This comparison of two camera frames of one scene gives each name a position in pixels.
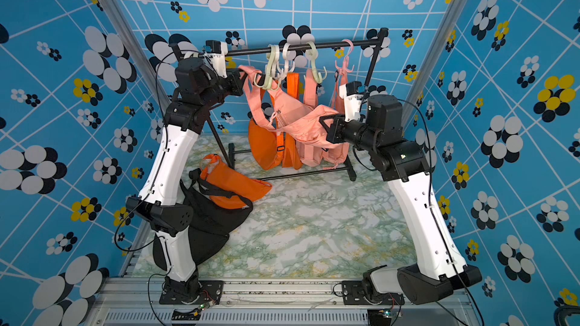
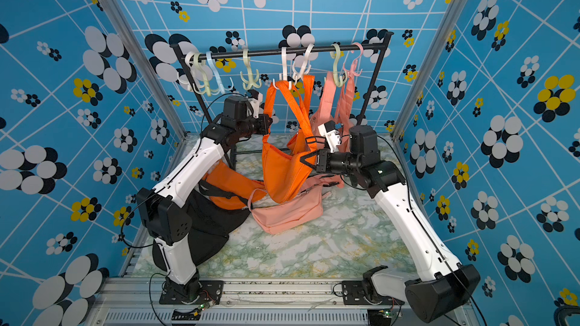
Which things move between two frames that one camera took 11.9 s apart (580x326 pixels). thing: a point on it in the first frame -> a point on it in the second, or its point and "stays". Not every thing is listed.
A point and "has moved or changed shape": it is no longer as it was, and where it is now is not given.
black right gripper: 336,133 -> 325,161
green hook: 319,81 -> 335,71
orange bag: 269,149 has moved or changed shape
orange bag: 217,176 stays
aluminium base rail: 131,301 stays
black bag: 215,213 stays
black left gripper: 235,81 -> 265,121
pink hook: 344,69 -> 353,71
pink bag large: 310,155 -> 326,111
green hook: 269,84 -> 251,81
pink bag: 285,112 -> 306,207
